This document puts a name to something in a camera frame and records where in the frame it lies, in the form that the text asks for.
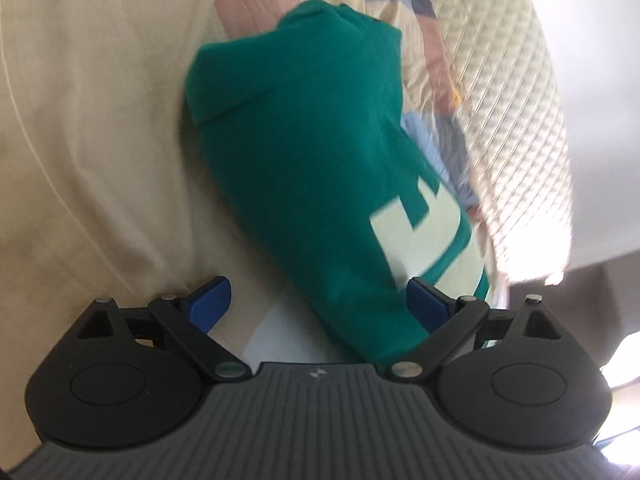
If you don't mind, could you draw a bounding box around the patchwork quilt bedspread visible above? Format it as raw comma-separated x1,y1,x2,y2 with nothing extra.
0,0,501,366

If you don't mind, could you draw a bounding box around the cream quilted headboard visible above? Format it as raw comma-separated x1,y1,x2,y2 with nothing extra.
431,0,573,283

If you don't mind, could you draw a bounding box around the green hoodie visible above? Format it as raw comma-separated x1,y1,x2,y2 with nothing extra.
186,0,490,365

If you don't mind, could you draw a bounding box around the yellow object by headboard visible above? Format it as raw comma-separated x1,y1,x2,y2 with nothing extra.
452,88,462,110

